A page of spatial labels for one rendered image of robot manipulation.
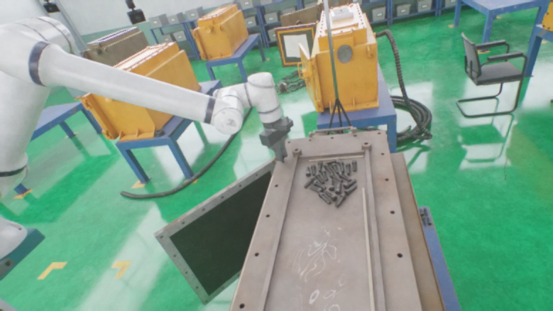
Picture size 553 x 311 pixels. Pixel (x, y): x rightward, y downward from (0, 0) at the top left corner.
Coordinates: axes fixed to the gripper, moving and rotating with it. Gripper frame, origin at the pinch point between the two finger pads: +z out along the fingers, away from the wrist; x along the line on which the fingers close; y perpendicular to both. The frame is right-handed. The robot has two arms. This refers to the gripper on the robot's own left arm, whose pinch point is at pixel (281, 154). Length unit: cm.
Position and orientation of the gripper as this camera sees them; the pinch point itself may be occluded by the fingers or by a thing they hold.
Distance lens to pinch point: 120.2
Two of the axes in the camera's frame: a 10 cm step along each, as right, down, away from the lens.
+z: 2.1, 7.9, 5.7
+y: -7.6, -2.4, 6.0
